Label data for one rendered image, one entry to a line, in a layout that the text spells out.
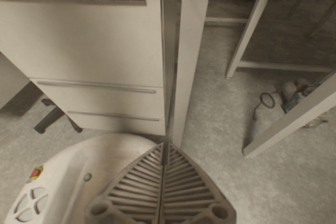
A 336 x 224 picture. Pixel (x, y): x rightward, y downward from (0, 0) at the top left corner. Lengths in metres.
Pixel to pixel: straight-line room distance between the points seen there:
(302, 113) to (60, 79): 0.88
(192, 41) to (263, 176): 0.89
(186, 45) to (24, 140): 1.27
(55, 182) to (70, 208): 0.11
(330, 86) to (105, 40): 0.65
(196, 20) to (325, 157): 1.22
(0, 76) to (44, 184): 0.89
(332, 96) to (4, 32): 0.93
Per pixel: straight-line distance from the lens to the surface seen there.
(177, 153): 0.16
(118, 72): 0.47
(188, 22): 0.34
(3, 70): 1.39
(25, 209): 0.67
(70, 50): 0.50
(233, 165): 0.99
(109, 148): 0.60
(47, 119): 1.28
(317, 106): 0.65
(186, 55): 0.37
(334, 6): 2.72
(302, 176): 1.20
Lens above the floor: 0.87
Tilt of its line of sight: 54 degrees down
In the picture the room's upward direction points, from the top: straight up
